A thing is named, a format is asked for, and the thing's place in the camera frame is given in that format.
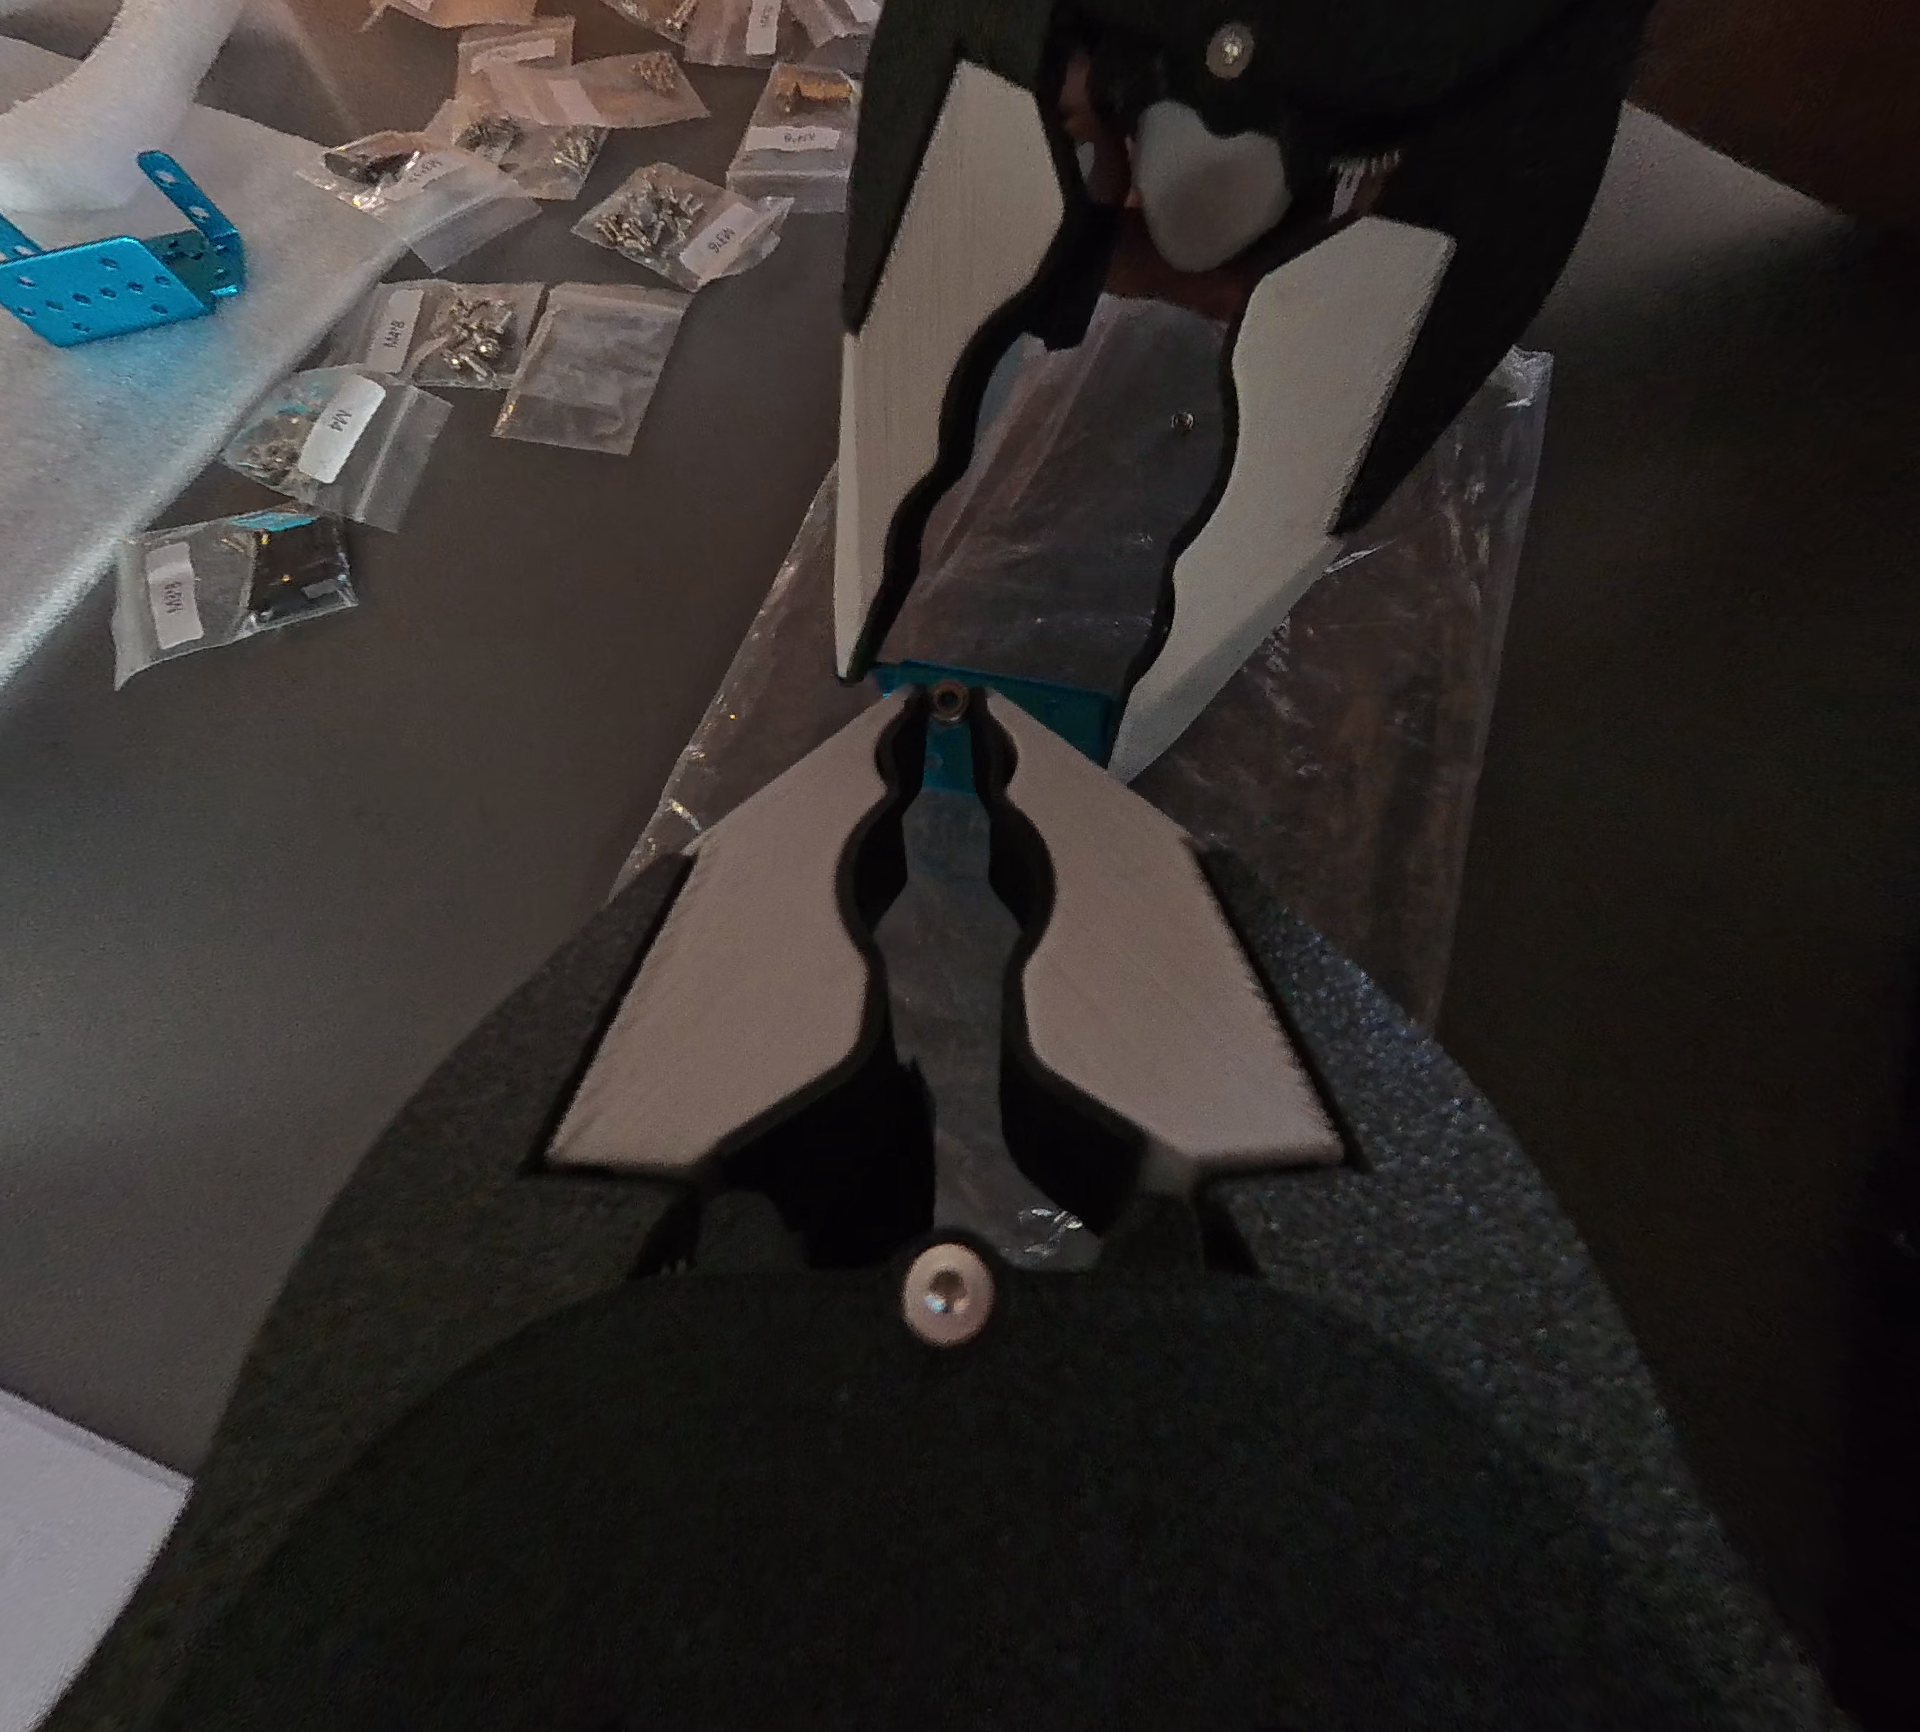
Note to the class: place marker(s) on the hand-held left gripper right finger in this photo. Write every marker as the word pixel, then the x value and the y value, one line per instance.
pixel 1183 1012

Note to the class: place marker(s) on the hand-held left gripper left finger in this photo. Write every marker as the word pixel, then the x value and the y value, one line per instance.
pixel 719 1012

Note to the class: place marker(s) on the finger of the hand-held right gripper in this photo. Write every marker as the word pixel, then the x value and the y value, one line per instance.
pixel 931 339
pixel 1321 414

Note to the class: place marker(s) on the large clear plastic bag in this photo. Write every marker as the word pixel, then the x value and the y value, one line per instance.
pixel 1426 714

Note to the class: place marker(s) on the blue metal bracket large holes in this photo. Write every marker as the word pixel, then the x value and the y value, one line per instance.
pixel 1033 689

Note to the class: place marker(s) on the dark grey desk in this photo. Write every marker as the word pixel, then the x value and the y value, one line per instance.
pixel 376 864

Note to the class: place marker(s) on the pile of small screw bags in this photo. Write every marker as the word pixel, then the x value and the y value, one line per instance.
pixel 585 351

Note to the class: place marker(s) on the white foam sheet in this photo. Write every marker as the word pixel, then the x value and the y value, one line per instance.
pixel 151 414

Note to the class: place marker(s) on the white foam block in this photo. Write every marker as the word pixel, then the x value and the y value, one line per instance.
pixel 151 39

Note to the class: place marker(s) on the open instruction manual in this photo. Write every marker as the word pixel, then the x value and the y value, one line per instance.
pixel 59 1583

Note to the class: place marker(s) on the blue metal bracket small holes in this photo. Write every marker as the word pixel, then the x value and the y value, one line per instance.
pixel 90 292

